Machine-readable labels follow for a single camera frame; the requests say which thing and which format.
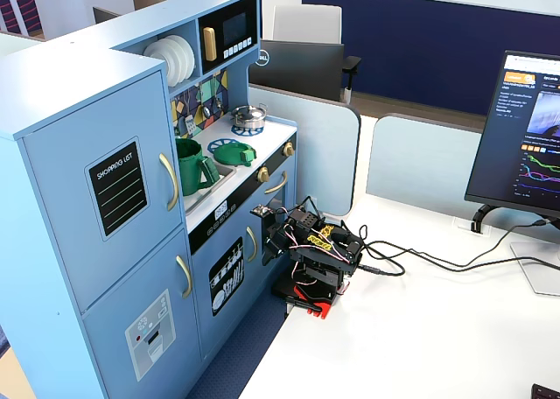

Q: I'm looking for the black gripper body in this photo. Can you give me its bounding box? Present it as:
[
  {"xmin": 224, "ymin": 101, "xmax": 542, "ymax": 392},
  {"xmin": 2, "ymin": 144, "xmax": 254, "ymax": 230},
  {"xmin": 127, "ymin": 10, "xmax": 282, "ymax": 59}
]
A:
[{"xmin": 266, "ymin": 209, "xmax": 308, "ymax": 252}]

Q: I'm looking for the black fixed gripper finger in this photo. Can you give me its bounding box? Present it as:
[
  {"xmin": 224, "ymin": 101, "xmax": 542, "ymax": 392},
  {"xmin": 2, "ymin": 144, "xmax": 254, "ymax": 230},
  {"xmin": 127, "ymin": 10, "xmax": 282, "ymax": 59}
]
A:
[{"xmin": 261, "ymin": 235, "xmax": 285, "ymax": 267}]

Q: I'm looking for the green round lid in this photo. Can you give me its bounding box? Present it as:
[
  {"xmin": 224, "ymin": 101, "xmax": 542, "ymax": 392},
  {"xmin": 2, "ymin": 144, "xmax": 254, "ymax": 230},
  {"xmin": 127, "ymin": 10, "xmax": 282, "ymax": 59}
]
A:
[{"xmin": 212, "ymin": 141, "xmax": 257, "ymax": 168}]

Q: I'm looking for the silver toy pot with lid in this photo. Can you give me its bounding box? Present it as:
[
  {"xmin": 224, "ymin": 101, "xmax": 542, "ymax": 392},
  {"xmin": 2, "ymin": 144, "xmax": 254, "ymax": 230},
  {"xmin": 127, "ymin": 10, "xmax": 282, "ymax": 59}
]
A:
[{"xmin": 230, "ymin": 102, "xmax": 270, "ymax": 130}]

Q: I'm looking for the red table clamp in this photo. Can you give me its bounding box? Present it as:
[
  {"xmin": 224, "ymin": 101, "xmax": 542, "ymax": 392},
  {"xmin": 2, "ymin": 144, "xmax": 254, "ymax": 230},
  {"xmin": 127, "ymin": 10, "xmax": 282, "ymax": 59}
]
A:
[{"xmin": 286, "ymin": 283, "xmax": 334, "ymax": 321}]

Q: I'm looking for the silver toy sink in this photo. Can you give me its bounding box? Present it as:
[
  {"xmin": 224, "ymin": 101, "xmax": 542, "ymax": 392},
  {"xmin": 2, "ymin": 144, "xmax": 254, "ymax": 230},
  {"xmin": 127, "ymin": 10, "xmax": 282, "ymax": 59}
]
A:
[{"xmin": 182, "ymin": 162, "xmax": 238, "ymax": 217}]

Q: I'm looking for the light blue rounded desk divider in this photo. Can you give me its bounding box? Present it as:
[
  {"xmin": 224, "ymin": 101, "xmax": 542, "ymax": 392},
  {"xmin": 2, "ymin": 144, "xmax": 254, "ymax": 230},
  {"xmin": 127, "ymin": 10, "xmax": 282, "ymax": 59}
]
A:
[
  {"xmin": 248, "ymin": 83, "xmax": 362, "ymax": 219},
  {"xmin": 366, "ymin": 113, "xmax": 485, "ymax": 208}
]

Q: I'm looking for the green toy pitcher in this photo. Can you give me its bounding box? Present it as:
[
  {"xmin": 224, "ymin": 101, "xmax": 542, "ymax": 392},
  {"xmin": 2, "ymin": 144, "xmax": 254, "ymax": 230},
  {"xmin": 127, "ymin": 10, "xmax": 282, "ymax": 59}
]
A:
[{"xmin": 175, "ymin": 137, "xmax": 221, "ymax": 198}]

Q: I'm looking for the black Dell monitor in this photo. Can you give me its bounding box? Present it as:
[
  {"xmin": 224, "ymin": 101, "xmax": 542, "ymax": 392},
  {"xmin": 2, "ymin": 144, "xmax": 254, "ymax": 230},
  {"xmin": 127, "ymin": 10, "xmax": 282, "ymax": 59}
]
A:
[{"xmin": 248, "ymin": 39, "xmax": 346, "ymax": 103}]

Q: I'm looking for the white toy plate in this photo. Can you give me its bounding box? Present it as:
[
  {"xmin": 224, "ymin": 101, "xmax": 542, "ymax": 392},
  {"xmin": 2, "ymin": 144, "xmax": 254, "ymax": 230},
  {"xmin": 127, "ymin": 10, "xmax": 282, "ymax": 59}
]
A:
[
  {"xmin": 153, "ymin": 37, "xmax": 186, "ymax": 85},
  {"xmin": 165, "ymin": 34, "xmax": 193, "ymax": 81},
  {"xmin": 175, "ymin": 35, "xmax": 197, "ymax": 77},
  {"xmin": 143, "ymin": 39, "xmax": 177, "ymax": 88}
]

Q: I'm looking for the grey office chair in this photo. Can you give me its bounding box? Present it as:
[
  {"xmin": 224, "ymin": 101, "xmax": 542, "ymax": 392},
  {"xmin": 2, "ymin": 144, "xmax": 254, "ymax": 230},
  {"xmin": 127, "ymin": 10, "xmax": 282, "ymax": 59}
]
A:
[{"xmin": 272, "ymin": 3, "xmax": 363, "ymax": 104}]

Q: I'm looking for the blue wooden toy kitchen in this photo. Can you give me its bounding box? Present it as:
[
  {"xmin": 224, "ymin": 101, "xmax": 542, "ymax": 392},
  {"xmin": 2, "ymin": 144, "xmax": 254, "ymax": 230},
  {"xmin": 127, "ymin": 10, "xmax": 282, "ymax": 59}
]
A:
[{"xmin": 0, "ymin": 0, "xmax": 299, "ymax": 399}]

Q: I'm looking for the black computer monitor showing graphs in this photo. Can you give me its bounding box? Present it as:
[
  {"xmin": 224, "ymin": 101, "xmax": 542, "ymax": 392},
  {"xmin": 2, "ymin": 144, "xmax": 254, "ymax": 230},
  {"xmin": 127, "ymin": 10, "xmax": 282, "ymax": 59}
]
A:
[{"xmin": 464, "ymin": 49, "xmax": 560, "ymax": 233}]

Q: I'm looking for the silver monitor stand base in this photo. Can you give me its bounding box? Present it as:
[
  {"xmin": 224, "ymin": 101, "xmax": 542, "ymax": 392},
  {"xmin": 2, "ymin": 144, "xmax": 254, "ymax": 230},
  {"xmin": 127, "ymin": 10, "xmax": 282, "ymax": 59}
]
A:
[{"xmin": 509, "ymin": 240, "xmax": 560, "ymax": 297}]

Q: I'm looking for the dark monitor edge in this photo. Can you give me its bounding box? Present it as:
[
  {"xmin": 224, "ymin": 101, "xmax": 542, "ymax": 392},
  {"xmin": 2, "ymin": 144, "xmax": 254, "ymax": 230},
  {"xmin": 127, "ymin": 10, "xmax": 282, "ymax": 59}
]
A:
[{"xmin": 92, "ymin": 6, "xmax": 123, "ymax": 25}]

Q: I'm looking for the black keyboard corner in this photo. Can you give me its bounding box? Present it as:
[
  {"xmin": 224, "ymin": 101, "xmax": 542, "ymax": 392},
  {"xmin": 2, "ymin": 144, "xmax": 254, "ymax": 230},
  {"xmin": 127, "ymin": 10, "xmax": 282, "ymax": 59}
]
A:
[{"xmin": 530, "ymin": 382, "xmax": 560, "ymax": 399}]

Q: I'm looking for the navy red patterned panel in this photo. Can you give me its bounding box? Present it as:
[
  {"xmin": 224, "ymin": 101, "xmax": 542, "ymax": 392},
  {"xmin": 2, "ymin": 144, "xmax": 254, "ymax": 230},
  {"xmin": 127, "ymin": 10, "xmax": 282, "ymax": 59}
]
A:
[{"xmin": 0, "ymin": 0, "xmax": 44, "ymax": 36}]

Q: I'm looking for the gold dishwasher door handle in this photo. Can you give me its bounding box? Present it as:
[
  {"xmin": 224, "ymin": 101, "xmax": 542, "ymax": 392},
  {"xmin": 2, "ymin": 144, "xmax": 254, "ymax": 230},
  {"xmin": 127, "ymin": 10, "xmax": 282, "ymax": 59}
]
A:
[{"xmin": 245, "ymin": 226, "xmax": 260, "ymax": 264}]

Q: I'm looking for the gold oven door handle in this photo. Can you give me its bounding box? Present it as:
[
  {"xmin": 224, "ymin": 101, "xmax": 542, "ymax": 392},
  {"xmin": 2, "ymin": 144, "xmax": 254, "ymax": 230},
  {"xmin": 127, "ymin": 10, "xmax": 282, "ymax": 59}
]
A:
[{"xmin": 263, "ymin": 171, "xmax": 290, "ymax": 196}]

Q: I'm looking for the gold freezer door handle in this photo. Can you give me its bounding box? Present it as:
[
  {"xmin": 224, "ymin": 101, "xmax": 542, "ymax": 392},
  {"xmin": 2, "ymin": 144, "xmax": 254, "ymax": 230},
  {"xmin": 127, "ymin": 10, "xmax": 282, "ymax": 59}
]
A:
[{"xmin": 175, "ymin": 254, "xmax": 194, "ymax": 300}]

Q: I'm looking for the gold fridge door handle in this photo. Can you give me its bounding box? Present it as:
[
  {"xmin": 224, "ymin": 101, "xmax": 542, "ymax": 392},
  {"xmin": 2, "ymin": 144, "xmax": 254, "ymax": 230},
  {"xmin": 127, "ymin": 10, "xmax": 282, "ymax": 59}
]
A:
[{"xmin": 157, "ymin": 152, "xmax": 180, "ymax": 213}]

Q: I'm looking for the black cable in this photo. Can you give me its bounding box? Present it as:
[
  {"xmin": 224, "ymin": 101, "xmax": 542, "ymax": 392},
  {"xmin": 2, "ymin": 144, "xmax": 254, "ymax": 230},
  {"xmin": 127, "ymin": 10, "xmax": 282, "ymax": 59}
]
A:
[
  {"xmin": 356, "ymin": 218, "xmax": 551, "ymax": 274},
  {"xmin": 349, "ymin": 252, "xmax": 560, "ymax": 278}
]

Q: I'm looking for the white desk cable grommet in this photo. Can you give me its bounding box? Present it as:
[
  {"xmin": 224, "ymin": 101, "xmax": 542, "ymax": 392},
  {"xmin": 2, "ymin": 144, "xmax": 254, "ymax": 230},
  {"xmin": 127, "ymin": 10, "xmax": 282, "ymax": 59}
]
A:
[{"xmin": 453, "ymin": 216, "xmax": 492, "ymax": 237}]

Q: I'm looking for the yellow microwave door handle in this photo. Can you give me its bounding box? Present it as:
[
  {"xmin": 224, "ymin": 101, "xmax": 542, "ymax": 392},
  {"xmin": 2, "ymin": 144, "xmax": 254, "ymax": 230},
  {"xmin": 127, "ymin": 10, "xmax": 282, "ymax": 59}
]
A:
[{"xmin": 202, "ymin": 26, "xmax": 219, "ymax": 63}]

